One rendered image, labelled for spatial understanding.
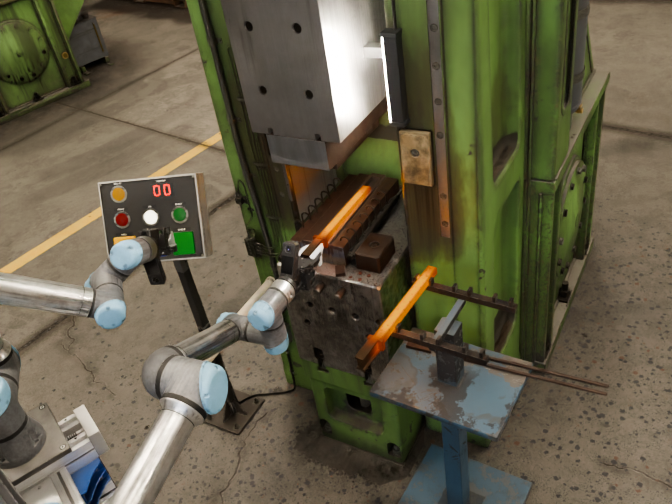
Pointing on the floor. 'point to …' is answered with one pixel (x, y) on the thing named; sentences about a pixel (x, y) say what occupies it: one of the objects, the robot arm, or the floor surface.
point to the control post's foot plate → (234, 423)
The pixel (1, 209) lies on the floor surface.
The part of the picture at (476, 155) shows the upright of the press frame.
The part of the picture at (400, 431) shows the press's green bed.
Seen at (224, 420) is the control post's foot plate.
